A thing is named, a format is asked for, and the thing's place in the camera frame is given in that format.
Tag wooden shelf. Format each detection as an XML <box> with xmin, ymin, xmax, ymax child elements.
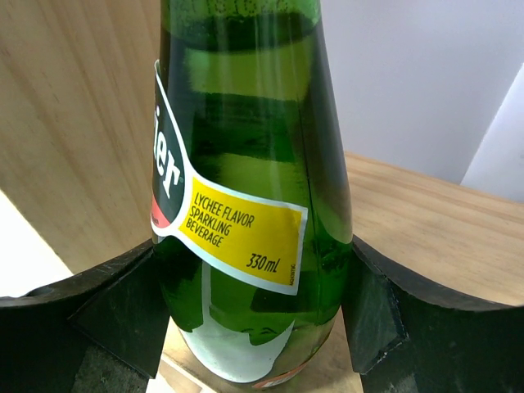
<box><xmin>1</xmin><ymin>1</ymin><xmax>523</xmax><ymax>392</ymax></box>

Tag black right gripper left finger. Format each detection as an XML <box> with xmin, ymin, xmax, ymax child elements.
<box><xmin>1</xmin><ymin>241</ymin><xmax>169</xmax><ymax>392</ymax></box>

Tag green glass bottle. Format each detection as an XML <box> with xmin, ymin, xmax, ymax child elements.
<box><xmin>150</xmin><ymin>1</ymin><xmax>353</xmax><ymax>390</ymax></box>

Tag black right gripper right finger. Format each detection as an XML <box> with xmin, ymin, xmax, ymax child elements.
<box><xmin>342</xmin><ymin>237</ymin><xmax>523</xmax><ymax>392</ymax></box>

